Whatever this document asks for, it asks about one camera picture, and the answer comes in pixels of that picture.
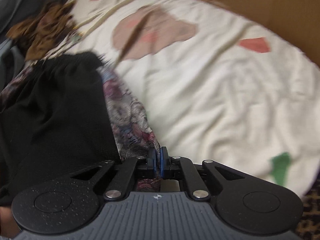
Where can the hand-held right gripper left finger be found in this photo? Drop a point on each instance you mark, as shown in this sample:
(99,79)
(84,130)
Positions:
(152,161)

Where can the bear print black garment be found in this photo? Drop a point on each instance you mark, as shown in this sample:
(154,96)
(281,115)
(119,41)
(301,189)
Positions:
(62,110)

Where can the leopard print cloth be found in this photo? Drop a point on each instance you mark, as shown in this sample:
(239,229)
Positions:
(311,217)

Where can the brown garment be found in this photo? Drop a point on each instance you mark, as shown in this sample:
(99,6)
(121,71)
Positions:
(45,30)

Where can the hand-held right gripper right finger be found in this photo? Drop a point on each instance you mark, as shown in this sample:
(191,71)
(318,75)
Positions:
(164,161)

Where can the printed bear blanket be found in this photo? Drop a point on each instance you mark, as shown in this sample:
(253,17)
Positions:
(212,92)

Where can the flattened cardboard box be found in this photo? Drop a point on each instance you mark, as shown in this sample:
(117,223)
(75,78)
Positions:
(250,2)

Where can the grey-blue sweatshirt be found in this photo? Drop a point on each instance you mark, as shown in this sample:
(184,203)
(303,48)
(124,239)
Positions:
(5,55)

